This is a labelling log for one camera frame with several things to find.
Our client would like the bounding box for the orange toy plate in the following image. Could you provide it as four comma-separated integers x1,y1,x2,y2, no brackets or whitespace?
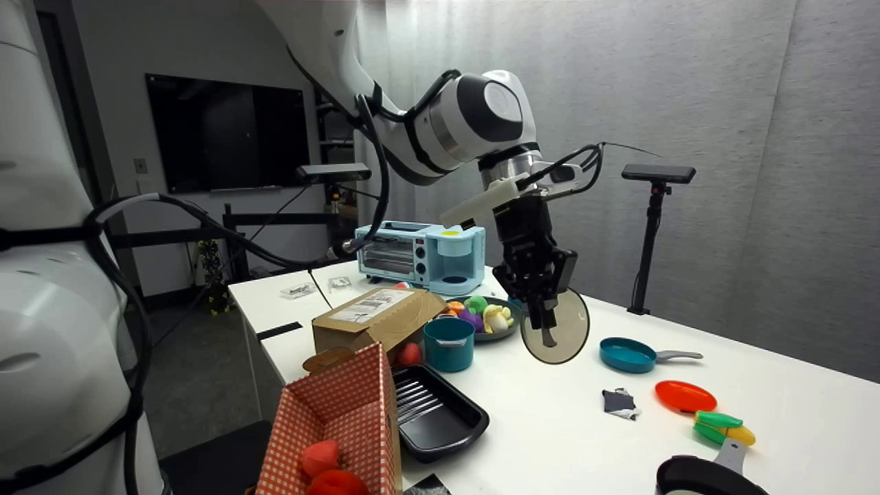
651,380,721,419

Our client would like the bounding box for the small black packet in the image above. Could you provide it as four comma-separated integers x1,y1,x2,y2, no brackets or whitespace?
600,386,640,424

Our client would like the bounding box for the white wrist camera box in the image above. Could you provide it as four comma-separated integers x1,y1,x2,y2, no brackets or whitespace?
440,172,526,229

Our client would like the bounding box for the teal toy frying pan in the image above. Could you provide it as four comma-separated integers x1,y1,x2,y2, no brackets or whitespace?
596,336,707,376

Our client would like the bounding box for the blue pot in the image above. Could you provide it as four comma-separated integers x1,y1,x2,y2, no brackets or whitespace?
421,315,477,376

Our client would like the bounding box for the yellow banana plush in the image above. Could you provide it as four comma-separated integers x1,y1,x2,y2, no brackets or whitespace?
480,303,517,336

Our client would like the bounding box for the black plastic tray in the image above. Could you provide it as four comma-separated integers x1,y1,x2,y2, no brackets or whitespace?
389,365,491,464

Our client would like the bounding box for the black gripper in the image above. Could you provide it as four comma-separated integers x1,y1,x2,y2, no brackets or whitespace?
491,190,579,337

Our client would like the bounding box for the dark round plate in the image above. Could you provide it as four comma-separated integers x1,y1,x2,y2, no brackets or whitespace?
438,293,523,346

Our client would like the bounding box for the red toy tomato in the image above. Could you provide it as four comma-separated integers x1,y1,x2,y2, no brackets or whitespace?
392,337,425,372

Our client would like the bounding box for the black camera tripod stand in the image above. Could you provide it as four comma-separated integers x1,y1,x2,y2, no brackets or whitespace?
619,161,699,315

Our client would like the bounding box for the purple eggplant plush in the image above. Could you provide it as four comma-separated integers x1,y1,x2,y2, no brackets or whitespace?
450,293,488,336

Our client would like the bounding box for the black metal stand frame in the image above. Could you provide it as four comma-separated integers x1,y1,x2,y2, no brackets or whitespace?
79,204,354,278

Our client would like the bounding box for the black pot with handle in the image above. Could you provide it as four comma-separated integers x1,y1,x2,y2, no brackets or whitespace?
653,438,770,495

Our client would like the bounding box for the black wall monitor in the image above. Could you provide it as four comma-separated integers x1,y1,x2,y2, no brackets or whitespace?
145,73,314,197

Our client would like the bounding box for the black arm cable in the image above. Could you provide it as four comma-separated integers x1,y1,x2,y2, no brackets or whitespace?
79,49,395,278

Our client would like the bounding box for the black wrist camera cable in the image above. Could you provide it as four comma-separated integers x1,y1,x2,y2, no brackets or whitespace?
520,138,642,204

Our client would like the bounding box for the green yellow toy corn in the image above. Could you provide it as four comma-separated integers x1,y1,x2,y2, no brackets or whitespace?
693,409,758,452

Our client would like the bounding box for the red checkered cardboard box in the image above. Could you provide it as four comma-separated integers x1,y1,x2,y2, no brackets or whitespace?
255,342,405,495

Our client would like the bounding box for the black camera bar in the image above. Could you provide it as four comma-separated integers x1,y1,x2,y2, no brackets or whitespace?
295,161,373,182

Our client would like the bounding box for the brown cardboard box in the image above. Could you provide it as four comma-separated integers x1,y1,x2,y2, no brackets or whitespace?
310,287,447,358

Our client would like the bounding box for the red round toy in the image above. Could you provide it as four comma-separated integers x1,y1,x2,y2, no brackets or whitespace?
304,468,372,495

